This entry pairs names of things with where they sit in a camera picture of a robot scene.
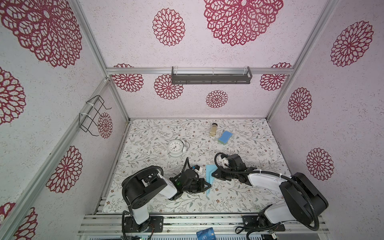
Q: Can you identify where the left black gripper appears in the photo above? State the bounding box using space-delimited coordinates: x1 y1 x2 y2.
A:
182 177 211 193

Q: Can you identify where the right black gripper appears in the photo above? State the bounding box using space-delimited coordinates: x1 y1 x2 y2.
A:
212 164 239 180

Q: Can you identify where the light blue paper sheet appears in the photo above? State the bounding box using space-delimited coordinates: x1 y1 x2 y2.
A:
206 165 218 186

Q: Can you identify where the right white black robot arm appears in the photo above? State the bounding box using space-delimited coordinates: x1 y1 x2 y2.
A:
212 153 329 233

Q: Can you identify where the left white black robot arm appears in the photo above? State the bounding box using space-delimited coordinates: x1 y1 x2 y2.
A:
122 166 212 225

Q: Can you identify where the blue green sponge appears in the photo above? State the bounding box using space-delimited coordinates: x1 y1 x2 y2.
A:
218 131 233 145

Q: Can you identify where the white alarm clock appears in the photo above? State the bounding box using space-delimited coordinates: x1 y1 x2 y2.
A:
167 139 190 158

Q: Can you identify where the small yellow liquid jar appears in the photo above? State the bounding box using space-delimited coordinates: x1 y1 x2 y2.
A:
210 123 218 137

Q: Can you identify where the blue card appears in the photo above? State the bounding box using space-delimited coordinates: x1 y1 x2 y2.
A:
196 228 217 240

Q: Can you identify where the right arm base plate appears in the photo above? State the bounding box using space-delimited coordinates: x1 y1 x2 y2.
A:
242 215 286 232

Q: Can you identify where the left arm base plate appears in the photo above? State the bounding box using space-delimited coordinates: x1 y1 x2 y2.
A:
122 215 164 234

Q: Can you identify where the black wall shelf rack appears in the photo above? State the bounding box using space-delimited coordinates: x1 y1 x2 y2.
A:
171 67 253 85

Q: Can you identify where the black wire wall basket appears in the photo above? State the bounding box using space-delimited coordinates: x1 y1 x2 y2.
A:
78 95 112 137

